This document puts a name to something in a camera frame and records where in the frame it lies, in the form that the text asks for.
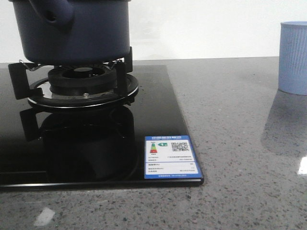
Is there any right black pot support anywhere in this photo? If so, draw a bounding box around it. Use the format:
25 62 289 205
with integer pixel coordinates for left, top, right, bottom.
8 51 138 110

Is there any light blue ribbed cup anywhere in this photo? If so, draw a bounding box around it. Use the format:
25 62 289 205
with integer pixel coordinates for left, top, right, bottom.
278 21 307 95

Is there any dark blue cooking pot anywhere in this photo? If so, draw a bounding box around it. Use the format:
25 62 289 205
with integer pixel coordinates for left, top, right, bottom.
12 0 130 65

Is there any right black gas burner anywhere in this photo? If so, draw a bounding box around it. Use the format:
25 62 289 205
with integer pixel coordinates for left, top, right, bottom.
48 64 117 96

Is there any black glass gas stove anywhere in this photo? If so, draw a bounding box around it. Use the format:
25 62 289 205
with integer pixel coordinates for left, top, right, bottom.
0 64 205 191

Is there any blue energy label sticker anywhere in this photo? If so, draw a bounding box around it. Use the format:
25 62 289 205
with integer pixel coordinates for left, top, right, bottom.
144 135 202 179

